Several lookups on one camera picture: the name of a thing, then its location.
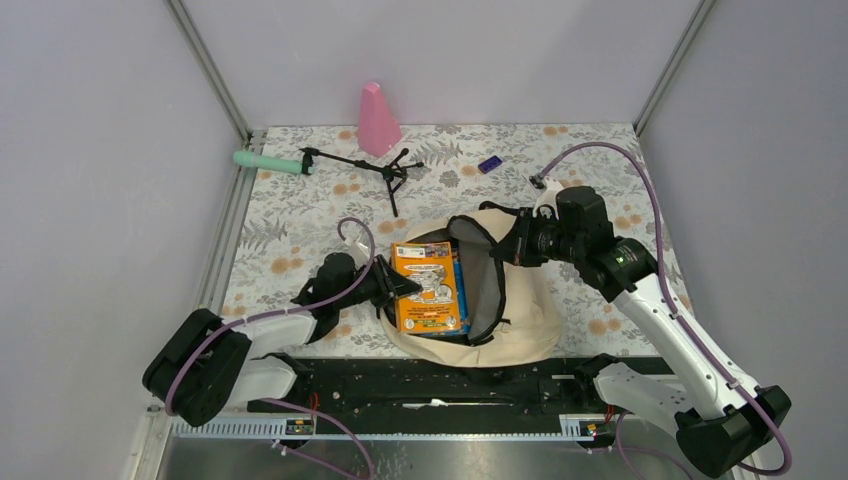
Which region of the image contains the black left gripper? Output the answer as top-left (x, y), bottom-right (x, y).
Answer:
top-left (336, 255), bottom-right (422, 310)

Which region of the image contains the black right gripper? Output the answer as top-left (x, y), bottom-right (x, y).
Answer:
top-left (489, 206), bottom-right (584, 267)

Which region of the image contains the orange booklet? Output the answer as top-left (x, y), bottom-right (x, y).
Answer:
top-left (391, 242), bottom-right (463, 336)

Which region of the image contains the blue booklet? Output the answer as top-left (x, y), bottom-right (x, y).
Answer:
top-left (451, 243), bottom-right (470, 335)

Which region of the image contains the black compass tool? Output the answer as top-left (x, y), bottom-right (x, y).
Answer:
top-left (300, 147), bottom-right (424, 218)

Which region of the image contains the green tube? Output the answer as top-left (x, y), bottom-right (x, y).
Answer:
top-left (232, 150), bottom-right (314, 175)

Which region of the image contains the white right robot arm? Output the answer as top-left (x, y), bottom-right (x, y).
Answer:
top-left (491, 169), bottom-right (793, 478)

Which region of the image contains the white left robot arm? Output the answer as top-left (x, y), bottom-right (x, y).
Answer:
top-left (141, 228), bottom-right (422, 427)

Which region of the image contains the small purple box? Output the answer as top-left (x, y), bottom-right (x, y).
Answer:
top-left (478, 156), bottom-right (503, 174)

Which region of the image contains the pink cone-shaped object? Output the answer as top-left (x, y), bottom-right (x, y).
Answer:
top-left (357, 82), bottom-right (403, 157)

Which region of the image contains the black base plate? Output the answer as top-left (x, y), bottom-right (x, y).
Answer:
top-left (248, 356), bottom-right (709, 436)

